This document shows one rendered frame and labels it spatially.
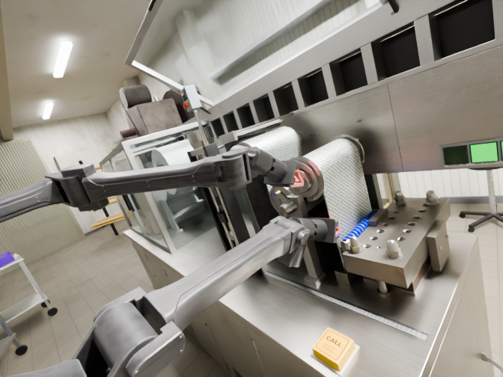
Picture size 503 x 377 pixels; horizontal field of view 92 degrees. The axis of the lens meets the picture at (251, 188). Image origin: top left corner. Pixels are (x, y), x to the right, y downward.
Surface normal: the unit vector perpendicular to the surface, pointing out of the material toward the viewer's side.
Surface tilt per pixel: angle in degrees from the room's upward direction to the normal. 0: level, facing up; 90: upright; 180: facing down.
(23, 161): 90
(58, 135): 90
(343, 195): 90
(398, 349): 0
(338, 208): 90
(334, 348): 0
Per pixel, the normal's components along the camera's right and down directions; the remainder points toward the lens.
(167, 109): 0.62, 0.01
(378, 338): -0.32, -0.92
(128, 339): -0.09, -0.83
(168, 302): 0.09, -0.92
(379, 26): -0.73, 0.39
